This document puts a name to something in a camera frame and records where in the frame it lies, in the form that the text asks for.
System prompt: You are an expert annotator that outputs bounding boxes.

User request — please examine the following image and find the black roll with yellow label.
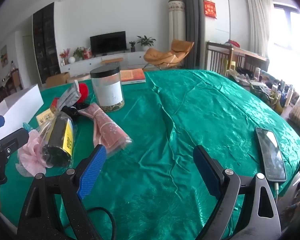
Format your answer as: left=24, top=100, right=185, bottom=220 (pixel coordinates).
left=31, top=111, right=78, bottom=168

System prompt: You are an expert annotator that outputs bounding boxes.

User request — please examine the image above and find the wooden dining chair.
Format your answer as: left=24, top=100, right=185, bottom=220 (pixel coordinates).
left=5, top=69, right=23, bottom=93

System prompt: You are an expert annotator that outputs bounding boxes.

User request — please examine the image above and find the green satin tablecloth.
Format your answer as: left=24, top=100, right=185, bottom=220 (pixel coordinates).
left=0, top=69, right=300, bottom=240

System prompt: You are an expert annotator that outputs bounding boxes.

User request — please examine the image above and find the leafy green plant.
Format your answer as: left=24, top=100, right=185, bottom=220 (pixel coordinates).
left=72, top=47, right=87, bottom=61

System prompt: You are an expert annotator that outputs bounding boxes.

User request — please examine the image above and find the black mesh bag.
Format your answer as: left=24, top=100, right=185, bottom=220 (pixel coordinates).
left=62, top=102, right=90, bottom=117

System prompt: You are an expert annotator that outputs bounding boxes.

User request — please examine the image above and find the large green potted plant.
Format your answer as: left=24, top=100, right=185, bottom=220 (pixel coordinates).
left=137, top=35, right=157, bottom=52

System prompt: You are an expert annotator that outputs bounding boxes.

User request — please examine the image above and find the orange lounge chair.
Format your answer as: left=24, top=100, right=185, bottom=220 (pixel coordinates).
left=143, top=39, right=195, bottom=71

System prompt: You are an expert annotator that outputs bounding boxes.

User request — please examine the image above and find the white cardboard box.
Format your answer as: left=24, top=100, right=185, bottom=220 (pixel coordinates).
left=0, top=84, right=44, bottom=147

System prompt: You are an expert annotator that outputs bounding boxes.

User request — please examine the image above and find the yellow card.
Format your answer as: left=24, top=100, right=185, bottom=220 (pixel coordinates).
left=37, top=107, right=57, bottom=125

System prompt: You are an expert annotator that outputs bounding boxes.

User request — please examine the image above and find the white curtain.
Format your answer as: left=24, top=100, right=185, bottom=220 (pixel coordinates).
left=246, top=0, right=275, bottom=58

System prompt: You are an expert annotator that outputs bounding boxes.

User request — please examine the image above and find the orange book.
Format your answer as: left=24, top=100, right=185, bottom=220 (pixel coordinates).
left=120, top=69, right=147, bottom=85

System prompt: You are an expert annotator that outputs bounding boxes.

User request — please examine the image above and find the grey foil pouch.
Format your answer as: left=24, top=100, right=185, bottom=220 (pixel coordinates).
left=55, top=80, right=82, bottom=112

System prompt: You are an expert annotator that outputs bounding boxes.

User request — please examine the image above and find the brown cardboard box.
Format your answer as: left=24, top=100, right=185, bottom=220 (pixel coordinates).
left=45, top=72, right=70, bottom=88

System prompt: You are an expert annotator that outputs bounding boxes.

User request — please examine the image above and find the wooden slatted crib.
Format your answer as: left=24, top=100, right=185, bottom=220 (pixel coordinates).
left=205, top=41, right=270, bottom=77

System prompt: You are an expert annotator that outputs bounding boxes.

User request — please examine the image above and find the covered floor air conditioner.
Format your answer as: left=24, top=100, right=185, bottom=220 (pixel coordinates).
left=168, top=0, right=186, bottom=68

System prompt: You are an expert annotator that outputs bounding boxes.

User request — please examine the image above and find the black smartphone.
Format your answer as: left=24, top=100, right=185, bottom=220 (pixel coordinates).
left=255, top=127, right=287, bottom=182

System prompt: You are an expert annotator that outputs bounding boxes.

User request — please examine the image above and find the red blossom branch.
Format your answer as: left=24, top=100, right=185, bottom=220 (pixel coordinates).
left=59, top=48, right=71, bottom=65

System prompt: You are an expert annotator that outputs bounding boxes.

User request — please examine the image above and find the dark display cabinet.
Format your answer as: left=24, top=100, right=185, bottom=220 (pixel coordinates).
left=32, top=2, right=60, bottom=84

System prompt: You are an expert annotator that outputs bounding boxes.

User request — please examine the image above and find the flat screen television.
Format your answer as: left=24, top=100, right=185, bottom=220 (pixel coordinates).
left=90, top=31, right=127, bottom=55

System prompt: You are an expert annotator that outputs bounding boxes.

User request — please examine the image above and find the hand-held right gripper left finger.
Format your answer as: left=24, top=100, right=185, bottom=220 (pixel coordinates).
left=17, top=144, right=108, bottom=240

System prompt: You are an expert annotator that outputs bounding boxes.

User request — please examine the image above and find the pink mesh scrunchie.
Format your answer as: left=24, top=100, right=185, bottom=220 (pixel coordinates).
left=15, top=130, right=49, bottom=178

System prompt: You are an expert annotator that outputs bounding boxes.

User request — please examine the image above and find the pink cloth roll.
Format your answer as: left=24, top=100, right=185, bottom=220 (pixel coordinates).
left=79, top=102, right=133, bottom=158

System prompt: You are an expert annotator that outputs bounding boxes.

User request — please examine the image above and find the framed wall painting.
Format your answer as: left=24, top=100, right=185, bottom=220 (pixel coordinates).
left=0, top=45, right=8, bottom=68

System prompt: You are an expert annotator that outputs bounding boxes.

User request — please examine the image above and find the red yarn ball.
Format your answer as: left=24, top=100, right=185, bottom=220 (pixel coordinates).
left=78, top=83, right=89, bottom=103

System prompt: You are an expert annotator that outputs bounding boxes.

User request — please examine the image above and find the pile of assorted bottles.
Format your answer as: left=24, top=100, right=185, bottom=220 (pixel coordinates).
left=225, top=66, right=300, bottom=113

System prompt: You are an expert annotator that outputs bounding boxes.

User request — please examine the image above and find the clear jar with black lid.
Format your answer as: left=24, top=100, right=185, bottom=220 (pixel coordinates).
left=90, top=66, right=125, bottom=112

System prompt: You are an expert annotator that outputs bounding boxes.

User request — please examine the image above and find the black cable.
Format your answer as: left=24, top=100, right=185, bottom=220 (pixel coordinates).
left=86, top=207, right=115, bottom=240

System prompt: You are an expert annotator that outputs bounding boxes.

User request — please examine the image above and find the grey curtain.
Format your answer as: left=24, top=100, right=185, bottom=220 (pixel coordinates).
left=177, top=0, right=206, bottom=70

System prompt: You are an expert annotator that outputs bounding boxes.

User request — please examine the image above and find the white television cabinet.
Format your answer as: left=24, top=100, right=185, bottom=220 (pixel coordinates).
left=59, top=51, right=148, bottom=74

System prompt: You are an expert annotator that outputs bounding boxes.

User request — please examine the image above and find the red wall hanging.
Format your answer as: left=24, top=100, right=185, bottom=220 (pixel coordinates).
left=203, top=0, right=218, bottom=19

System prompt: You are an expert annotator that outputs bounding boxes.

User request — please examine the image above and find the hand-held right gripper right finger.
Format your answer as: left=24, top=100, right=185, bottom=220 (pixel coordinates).
left=192, top=145, right=282, bottom=240

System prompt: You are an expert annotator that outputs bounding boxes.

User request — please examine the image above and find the wooden stool with metal legs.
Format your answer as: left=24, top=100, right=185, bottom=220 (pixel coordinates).
left=101, top=57, right=124, bottom=67

